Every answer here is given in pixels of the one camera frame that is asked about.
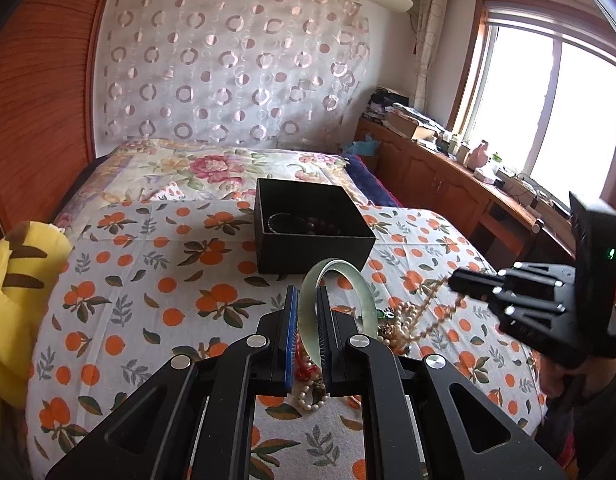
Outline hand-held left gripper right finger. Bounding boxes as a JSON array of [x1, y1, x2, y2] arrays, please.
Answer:
[[315, 285, 569, 480]]

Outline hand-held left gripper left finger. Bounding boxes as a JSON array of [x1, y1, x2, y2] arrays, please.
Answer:
[[45, 285, 301, 480]]

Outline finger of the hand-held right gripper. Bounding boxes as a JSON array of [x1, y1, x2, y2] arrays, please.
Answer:
[[447, 261, 575, 302], [488, 285, 575, 348]]

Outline red coral necklace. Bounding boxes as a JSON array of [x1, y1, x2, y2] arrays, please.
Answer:
[[293, 330, 317, 382]]

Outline beige bead necklace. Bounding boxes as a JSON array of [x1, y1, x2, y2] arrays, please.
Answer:
[[388, 277, 467, 356]]

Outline white pearl necklace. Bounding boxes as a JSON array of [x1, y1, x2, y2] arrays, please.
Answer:
[[298, 380, 331, 412]]

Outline brown bead necklace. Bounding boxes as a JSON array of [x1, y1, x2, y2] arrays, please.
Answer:
[[379, 324, 405, 352]]

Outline pale green jade bangle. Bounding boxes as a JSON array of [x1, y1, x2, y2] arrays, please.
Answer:
[[297, 258, 377, 367]]

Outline black jewelry box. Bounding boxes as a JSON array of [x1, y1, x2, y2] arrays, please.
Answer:
[[254, 178, 377, 275]]

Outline person's right forearm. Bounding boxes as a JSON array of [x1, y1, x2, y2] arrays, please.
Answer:
[[563, 340, 616, 480]]

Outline person's right hand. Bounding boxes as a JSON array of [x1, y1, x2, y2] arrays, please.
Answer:
[[538, 354, 570, 403]]

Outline wooden cabinet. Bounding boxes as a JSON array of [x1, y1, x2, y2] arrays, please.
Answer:
[[355, 119, 575, 262]]

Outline silver bangle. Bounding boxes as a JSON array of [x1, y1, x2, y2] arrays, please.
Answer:
[[268, 212, 301, 234]]

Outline pink figurine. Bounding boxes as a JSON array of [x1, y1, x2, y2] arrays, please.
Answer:
[[468, 140, 493, 167]]

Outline dark blue blanket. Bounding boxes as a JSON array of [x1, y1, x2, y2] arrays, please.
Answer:
[[345, 154, 405, 209]]

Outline orange fruit print sheet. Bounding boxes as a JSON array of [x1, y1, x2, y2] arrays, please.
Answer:
[[26, 199, 550, 480]]

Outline window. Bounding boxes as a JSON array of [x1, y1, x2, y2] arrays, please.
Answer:
[[448, 0, 616, 212]]

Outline cardboard box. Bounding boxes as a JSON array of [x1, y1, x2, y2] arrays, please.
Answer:
[[387, 115, 437, 142]]

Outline teal plastic bag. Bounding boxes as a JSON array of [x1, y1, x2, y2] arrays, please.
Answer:
[[340, 132, 381, 156]]

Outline stack of papers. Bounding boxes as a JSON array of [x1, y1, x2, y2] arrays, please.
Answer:
[[368, 87, 441, 142]]

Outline floral quilt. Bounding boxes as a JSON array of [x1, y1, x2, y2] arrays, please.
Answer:
[[55, 138, 359, 233]]

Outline patterned window curtain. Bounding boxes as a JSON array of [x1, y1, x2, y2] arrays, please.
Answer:
[[413, 0, 451, 117]]

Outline yellow plush toy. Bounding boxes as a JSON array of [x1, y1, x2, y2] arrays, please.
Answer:
[[0, 220, 74, 413]]

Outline wooden wardrobe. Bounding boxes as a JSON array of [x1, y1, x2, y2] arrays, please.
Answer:
[[0, 0, 121, 247]]

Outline circle pattern wall curtain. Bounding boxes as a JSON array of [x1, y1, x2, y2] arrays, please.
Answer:
[[100, 0, 371, 152]]

